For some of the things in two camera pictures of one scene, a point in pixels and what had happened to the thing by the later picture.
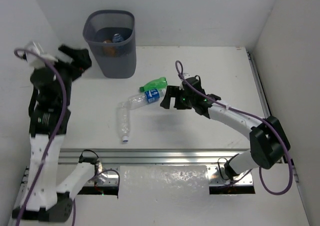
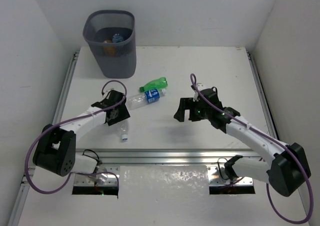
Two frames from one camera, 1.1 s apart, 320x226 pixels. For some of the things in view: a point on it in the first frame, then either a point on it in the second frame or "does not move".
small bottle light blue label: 117,38 does not move
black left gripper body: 75,61 to 122,110
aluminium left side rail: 15,211 does not move
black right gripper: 174,91 to 186,103
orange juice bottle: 109,51 does not move
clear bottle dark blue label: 148,96 does not move
